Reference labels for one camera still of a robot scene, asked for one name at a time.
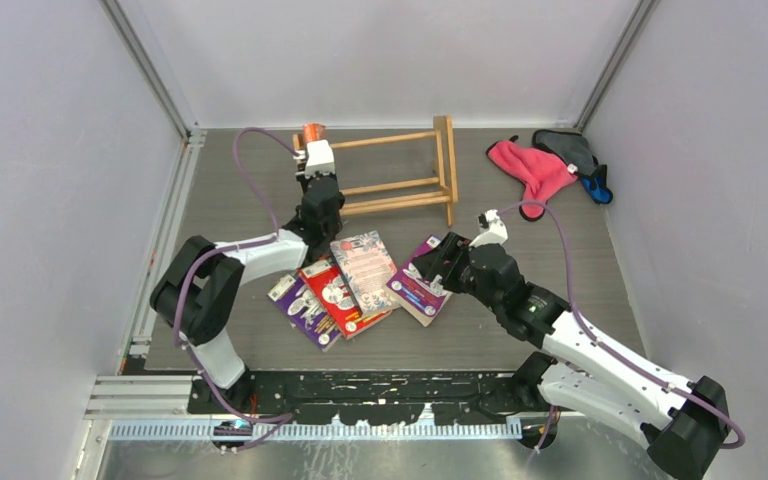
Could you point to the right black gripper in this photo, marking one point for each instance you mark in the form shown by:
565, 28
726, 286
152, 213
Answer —
453, 247

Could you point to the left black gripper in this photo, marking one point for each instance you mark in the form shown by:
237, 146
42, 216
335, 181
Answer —
305, 186

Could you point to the purple book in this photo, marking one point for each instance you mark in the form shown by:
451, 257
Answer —
304, 311
420, 298

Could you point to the orange treehouse book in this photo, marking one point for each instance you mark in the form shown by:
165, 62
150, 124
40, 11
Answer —
312, 132

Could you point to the floral Alcott book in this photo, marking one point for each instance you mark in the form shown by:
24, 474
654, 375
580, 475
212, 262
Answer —
366, 266

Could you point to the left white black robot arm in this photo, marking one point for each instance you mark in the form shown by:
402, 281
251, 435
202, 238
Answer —
197, 292

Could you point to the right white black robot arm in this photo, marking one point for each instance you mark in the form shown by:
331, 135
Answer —
680, 422

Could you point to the red cartoon book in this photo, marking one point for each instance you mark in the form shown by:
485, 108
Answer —
324, 279

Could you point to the pink cloth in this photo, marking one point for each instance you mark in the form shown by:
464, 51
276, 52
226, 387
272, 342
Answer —
542, 174

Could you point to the wooden book rack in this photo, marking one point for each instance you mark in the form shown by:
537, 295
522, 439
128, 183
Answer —
399, 171

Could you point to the blue cloth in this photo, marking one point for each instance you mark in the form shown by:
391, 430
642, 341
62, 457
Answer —
596, 187

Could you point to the grey cloth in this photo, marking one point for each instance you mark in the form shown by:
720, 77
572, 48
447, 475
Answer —
572, 148

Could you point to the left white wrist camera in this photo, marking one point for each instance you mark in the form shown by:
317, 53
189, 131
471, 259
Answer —
314, 159

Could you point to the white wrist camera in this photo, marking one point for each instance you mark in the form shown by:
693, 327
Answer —
314, 159
492, 229

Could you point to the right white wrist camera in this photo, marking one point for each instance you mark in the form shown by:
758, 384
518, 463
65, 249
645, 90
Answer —
492, 229

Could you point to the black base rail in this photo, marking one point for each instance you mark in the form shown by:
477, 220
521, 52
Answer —
387, 397

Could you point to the slotted cable duct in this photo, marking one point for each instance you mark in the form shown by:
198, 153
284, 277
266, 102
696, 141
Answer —
217, 429

